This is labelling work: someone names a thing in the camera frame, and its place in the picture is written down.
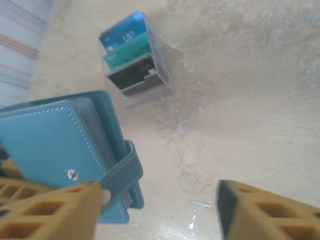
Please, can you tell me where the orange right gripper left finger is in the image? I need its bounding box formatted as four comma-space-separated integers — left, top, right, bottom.
0, 180, 111, 240

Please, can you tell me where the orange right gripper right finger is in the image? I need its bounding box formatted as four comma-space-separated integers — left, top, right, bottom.
215, 178, 320, 240

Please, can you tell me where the blue leather card holder wallet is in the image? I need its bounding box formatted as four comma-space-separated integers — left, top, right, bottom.
0, 89, 145, 224

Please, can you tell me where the blue card box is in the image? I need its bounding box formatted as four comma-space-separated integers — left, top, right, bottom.
97, 9, 176, 111

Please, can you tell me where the black card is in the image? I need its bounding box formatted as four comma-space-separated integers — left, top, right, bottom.
107, 55, 157, 90

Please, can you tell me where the teal card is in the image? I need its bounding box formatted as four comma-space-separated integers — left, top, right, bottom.
103, 31, 152, 70

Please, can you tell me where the blue VIP card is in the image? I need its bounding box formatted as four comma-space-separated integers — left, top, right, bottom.
99, 10, 151, 53

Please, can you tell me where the translucent striped enclosure panel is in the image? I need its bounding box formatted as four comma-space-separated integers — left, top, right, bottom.
0, 0, 55, 109

